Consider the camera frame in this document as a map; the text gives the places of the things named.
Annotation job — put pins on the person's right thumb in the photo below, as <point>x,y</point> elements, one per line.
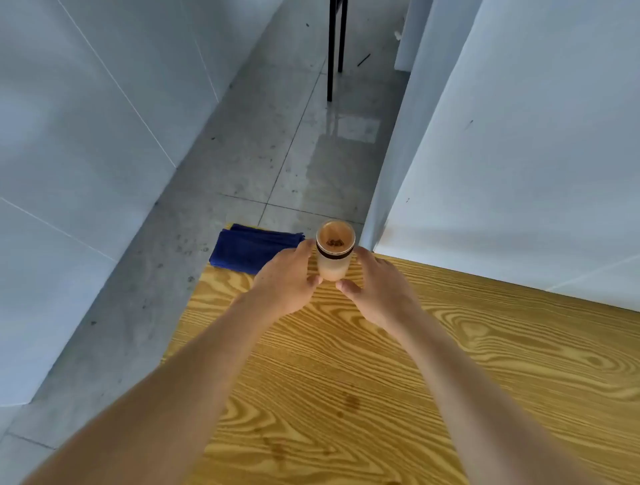
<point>348,287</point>

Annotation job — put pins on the frosted glass jar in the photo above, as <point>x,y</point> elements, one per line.
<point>334,252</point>

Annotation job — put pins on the person's left forearm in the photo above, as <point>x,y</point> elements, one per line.
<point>165,399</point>

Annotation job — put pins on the person's right hand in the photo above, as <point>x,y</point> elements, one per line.
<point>385,295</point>

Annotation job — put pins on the black stick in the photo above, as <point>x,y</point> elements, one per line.
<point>363,60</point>

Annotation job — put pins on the person's left hand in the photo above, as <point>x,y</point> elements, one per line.
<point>282,285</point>

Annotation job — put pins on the person's right forearm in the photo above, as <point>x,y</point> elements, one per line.
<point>480,404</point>

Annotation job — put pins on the black metal chair legs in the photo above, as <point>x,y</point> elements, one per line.
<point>336,40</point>

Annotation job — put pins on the blue folded cloth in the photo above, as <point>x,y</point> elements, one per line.
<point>250,248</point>

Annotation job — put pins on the dark bits in jar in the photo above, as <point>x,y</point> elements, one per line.
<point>334,243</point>

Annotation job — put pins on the person's left thumb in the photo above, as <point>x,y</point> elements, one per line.
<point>312,281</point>

